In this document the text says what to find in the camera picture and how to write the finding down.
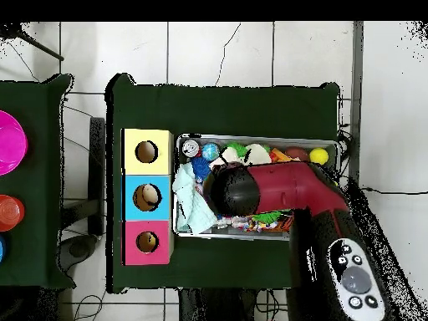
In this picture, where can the mint green muslin cloth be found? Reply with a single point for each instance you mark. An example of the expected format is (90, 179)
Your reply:
(192, 204)

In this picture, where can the clear mesh bin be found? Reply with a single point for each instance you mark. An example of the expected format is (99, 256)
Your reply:
(190, 231)

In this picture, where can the wooden box with three holes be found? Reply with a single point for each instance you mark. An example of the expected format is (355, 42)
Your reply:
(130, 200)

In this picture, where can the blue spiky ball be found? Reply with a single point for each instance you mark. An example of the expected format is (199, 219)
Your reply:
(200, 168)

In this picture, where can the small globe ball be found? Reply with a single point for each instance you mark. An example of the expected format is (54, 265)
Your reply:
(210, 152)

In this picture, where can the silver can with pull tab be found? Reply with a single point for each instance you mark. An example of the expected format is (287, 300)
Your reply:
(190, 148)

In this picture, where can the dark green table cloth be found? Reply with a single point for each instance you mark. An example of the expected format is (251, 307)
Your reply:
(221, 107)

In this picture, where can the brown toy football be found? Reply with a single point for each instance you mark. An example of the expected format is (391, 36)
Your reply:
(297, 154)

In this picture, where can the yellow ball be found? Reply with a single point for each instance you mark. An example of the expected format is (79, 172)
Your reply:
(319, 156)

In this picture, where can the black floor stand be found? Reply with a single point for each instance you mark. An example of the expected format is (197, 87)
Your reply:
(97, 174)

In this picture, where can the green cloth side table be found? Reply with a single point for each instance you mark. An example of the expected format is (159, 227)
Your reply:
(37, 261)

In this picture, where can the pink bowl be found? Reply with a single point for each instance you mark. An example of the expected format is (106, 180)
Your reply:
(10, 145)

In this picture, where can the red cup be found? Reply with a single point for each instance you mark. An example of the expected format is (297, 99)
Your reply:
(10, 212)

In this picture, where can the blue cup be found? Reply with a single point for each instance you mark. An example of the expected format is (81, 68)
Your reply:
(2, 249)

